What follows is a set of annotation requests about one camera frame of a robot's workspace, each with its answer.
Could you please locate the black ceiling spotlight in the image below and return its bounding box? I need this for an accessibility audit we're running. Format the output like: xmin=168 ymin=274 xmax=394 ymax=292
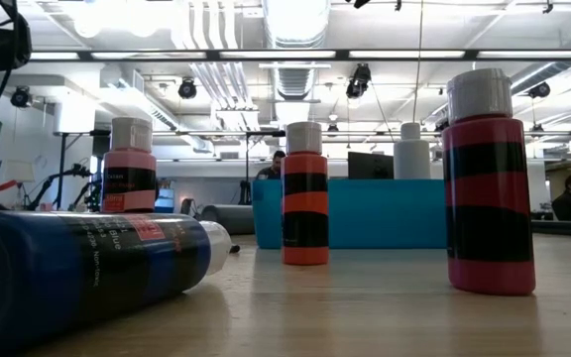
xmin=10 ymin=85 xmax=33 ymax=109
xmin=527 ymin=81 xmax=552 ymax=99
xmin=177 ymin=76 xmax=198 ymax=100
xmin=345 ymin=62 xmax=372 ymax=99

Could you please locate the small orange paint bottle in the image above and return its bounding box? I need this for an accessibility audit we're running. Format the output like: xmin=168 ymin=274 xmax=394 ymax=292
xmin=281 ymin=121 xmax=330 ymax=267

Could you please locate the black overhead beam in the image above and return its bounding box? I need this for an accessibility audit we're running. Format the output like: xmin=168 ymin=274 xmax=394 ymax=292
xmin=25 ymin=48 xmax=571 ymax=63

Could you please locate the small pink paint bottle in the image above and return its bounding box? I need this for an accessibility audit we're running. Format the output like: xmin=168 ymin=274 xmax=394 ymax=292
xmin=101 ymin=116 xmax=158 ymax=214

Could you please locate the black aluminium table frame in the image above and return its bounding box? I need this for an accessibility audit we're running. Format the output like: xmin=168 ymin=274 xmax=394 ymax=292
xmin=530 ymin=219 xmax=571 ymax=238

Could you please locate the silver ventilation duct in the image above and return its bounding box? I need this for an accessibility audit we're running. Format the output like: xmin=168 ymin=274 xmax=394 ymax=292
xmin=261 ymin=0 xmax=332 ymax=103

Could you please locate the small blue paint bottle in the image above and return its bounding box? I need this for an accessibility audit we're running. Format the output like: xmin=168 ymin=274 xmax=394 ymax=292
xmin=0 ymin=210 xmax=233 ymax=356

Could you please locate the teal plastic bin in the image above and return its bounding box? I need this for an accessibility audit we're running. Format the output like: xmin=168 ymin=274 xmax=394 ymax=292
xmin=251 ymin=178 xmax=448 ymax=250

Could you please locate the white table lamp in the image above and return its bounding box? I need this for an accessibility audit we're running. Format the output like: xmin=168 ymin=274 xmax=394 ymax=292
xmin=5 ymin=159 xmax=36 ymax=209

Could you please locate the black monitor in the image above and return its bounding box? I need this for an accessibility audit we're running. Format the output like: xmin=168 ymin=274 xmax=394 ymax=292
xmin=347 ymin=151 xmax=396 ymax=180

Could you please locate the small magenta paint bottle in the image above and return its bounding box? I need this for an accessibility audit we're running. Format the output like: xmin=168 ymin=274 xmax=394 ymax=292
xmin=441 ymin=67 xmax=537 ymax=298

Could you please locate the large white paint bottle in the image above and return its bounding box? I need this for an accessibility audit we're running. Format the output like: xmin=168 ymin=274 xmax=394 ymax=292
xmin=393 ymin=121 xmax=432 ymax=180

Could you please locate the black light stand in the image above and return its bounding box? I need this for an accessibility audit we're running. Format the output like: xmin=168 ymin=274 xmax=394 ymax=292
xmin=53 ymin=129 xmax=113 ymax=212

